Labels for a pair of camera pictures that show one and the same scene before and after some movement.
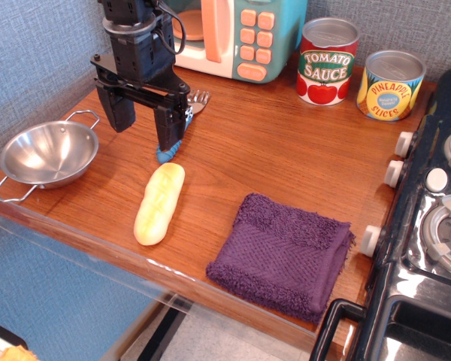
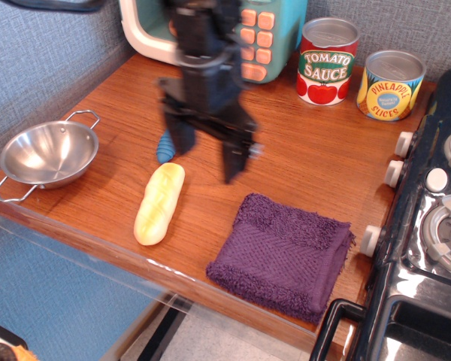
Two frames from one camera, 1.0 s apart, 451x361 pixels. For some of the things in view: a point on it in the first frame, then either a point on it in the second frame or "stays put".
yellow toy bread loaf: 161,192 stays put
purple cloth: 280,256 stays put
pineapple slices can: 390,85 stays put
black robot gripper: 141,66 to 207,100
